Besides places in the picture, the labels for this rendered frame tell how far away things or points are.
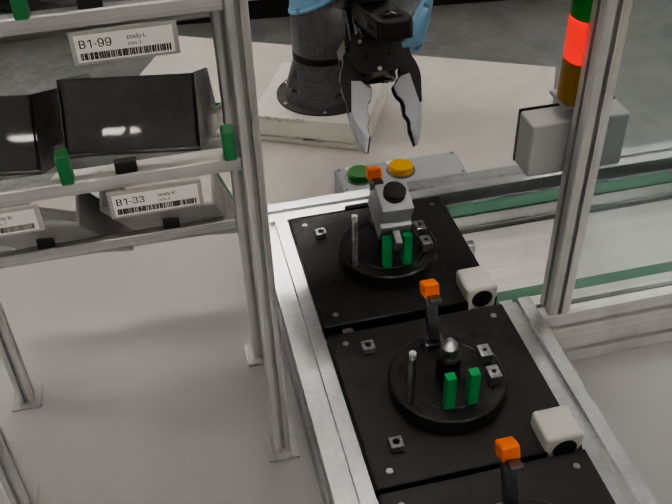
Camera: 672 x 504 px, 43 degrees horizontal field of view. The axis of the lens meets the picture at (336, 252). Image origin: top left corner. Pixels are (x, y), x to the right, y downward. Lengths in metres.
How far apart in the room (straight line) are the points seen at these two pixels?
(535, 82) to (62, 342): 1.12
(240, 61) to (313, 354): 0.46
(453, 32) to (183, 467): 3.24
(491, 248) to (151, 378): 0.54
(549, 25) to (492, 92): 2.41
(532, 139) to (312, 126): 0.71
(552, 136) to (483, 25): 3.20
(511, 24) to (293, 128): 2.67
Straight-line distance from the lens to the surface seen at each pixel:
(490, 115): 1.77
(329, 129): 1.63
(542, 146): 1.02
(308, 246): 1.24
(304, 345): 1.10
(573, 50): 0.98
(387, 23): 1.04
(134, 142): 0.85
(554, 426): 1.00
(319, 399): 1.04
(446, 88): 1.86
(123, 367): 1.26
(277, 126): 1.66
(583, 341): 1.23
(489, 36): 4.10
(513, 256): 1.32
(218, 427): 1.16
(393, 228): 1.14
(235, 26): 0.74
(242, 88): 0.78
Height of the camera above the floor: 1.75
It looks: 40 degrees down
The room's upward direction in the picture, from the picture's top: 2 degrees counter-clockwise
